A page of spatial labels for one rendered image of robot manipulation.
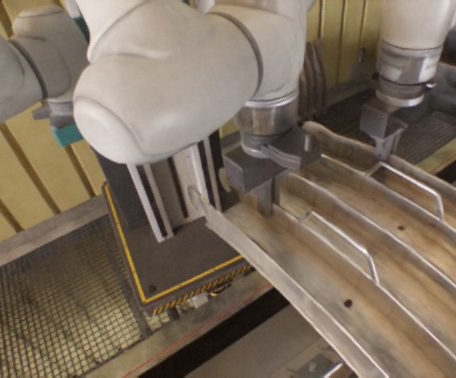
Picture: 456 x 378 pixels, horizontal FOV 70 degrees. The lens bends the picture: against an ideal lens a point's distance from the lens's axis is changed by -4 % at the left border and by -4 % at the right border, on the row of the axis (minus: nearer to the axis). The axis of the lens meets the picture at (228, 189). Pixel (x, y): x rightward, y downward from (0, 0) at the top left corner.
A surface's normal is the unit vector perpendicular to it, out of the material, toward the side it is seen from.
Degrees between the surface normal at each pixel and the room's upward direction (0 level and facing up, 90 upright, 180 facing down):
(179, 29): 40
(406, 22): 96
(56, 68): 89
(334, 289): 3
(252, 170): 90
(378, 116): 90
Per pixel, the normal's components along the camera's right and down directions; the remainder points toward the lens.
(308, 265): -0.13, -0.74
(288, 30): 0.67, 0.37
